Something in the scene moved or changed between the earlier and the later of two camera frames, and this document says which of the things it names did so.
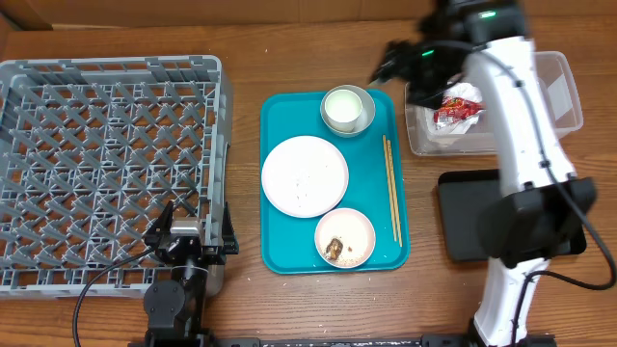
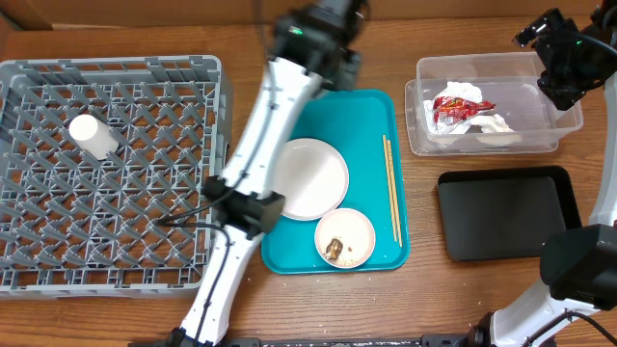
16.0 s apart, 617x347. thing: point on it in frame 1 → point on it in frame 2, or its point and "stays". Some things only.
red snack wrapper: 455,109 stays
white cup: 342,108 → 93,137
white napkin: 462,91 stays
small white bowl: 356,231 stays
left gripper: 216,253 → 342,78
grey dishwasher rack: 92,149 stays
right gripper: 402,58 → 533,34
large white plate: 305,176 stays
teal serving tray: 377,185 stays
